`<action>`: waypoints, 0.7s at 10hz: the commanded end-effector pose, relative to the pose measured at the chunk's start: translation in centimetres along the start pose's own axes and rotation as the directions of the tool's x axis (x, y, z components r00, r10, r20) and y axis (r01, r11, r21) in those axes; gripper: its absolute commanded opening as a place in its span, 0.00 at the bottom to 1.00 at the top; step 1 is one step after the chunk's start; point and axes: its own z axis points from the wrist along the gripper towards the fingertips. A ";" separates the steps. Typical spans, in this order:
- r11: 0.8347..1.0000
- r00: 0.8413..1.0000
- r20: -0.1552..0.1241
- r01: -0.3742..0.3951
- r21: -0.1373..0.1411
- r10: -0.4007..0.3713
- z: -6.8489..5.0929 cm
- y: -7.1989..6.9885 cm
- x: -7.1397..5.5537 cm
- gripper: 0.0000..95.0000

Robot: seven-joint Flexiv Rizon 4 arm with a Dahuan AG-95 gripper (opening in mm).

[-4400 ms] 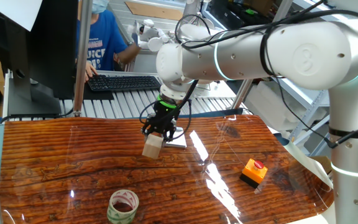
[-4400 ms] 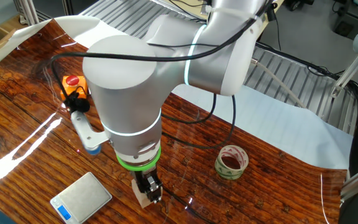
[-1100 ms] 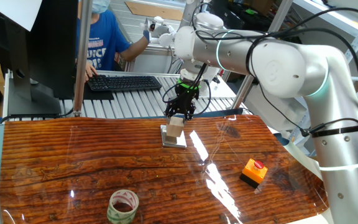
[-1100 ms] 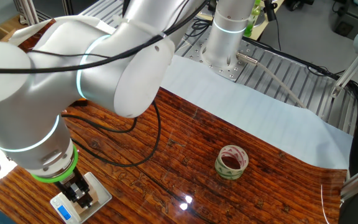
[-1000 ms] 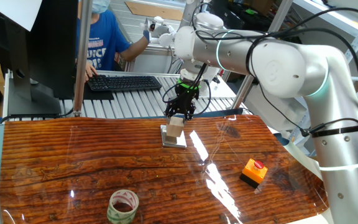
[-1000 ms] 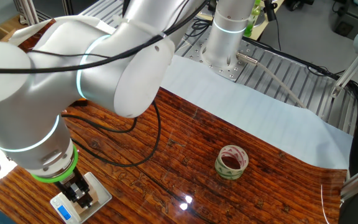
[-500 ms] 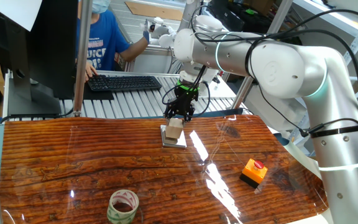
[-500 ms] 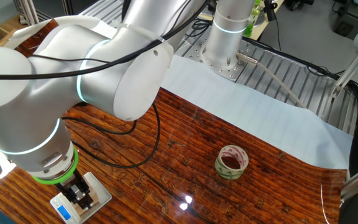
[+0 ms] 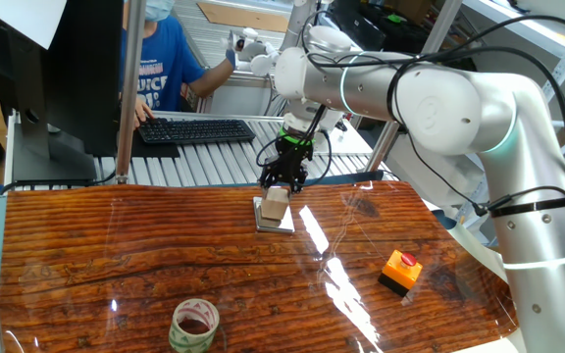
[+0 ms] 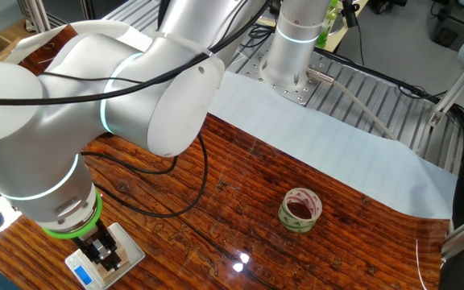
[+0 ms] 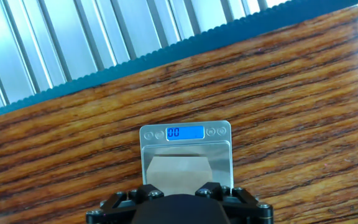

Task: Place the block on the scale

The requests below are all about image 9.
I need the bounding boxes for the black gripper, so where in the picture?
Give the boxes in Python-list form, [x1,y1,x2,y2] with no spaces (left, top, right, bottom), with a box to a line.
[257,140,314,196]

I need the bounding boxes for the light wooden block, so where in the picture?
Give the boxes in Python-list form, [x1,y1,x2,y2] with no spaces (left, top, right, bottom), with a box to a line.
[260,185,292,222]

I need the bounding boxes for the person's left forearm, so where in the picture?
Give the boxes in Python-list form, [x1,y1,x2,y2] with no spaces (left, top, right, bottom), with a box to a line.
[183,58,234,99]

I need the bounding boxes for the silver digital pocket scale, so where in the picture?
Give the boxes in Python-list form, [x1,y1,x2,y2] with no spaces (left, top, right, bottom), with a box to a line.
[252,195,296,235]

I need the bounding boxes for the person's right hand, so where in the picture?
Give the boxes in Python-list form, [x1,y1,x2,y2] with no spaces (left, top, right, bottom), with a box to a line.
[133,99,157,127]

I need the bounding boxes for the aluminium slat workbench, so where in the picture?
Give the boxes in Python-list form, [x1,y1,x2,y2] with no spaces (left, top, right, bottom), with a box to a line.
[3,110,391,191]

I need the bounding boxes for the black computer keyboard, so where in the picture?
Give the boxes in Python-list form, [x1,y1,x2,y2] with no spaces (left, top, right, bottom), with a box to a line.
[134,116,258,145]

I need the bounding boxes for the white haptic control device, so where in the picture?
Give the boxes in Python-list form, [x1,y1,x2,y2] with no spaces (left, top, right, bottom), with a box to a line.
[223,26,293,119]

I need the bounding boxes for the white styrofoam packing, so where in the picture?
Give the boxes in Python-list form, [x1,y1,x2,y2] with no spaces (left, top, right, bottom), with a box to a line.
[385,131,460,207]

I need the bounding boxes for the black desk pad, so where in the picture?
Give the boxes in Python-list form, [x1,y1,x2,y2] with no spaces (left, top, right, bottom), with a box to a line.
[129,127,181,160]

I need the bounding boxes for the orange emergency stop button box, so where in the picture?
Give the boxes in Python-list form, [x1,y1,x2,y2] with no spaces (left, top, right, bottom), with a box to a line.
[377,248,425,298]

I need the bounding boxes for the person in blue shirt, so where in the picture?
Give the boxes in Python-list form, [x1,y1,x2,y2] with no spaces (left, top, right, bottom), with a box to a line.
[118,0,237,129]

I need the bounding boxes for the flat brown cardboard sheet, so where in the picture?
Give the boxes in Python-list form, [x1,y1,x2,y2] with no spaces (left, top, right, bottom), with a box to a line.
[196,1,291,34]

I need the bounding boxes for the wood grain vinyl sheet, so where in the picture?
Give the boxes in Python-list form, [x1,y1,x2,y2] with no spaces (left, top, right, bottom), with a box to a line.
[0,179,519,353]

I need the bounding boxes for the patterned tape roll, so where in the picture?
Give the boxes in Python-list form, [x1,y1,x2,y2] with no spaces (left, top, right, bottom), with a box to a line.
[168,297,221,353]

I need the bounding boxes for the white paper underlay sheet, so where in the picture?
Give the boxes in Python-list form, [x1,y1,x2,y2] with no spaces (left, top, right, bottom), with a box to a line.
[429,208,527,353]

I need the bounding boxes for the blue face mask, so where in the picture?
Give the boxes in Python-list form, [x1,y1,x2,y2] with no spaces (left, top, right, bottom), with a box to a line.
[143,0,177,24]

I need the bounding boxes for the black computer monitor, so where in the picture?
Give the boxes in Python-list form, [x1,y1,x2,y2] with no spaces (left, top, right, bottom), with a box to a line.
[0,0,125,186]

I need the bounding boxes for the white metal shelf rack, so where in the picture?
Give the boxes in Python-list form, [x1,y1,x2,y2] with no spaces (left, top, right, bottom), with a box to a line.
[458,0,565,163]

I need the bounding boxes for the green flange ring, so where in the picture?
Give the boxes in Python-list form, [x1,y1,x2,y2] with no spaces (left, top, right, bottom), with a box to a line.
[277,126,317,147]

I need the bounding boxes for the black monitor cable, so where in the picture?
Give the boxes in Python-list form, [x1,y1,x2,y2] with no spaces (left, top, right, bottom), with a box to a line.
[0,169,118,231]

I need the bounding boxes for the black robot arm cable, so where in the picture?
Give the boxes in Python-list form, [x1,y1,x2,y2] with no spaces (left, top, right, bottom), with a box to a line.
[255,14,565,256]

